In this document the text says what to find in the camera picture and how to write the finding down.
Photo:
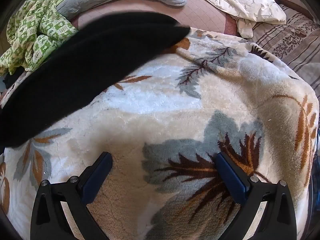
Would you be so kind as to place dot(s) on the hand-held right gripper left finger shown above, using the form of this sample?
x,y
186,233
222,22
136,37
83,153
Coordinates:
x,y
96,177

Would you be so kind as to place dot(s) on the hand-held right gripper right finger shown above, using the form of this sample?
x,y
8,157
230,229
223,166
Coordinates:
x,y
231,177

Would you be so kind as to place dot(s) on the black pants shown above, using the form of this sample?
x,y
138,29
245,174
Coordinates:
x,y
87,67

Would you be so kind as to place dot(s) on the leaf-print fleece blanket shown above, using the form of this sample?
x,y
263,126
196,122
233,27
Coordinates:
x,y
162,120

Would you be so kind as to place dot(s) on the dark cloth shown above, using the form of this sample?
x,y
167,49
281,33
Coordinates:
x,y
11,81

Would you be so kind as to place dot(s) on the striped floral bed sheet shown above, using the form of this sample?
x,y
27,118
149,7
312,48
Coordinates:
x,y
295,42

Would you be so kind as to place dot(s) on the green checked patterned cloth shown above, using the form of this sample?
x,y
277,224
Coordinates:
x,y
37,30

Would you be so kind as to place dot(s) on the pink bed sheet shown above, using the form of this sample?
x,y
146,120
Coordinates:
x,y
200,15

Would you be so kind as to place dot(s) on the white patterned pillow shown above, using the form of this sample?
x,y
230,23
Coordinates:
x,y
250,2

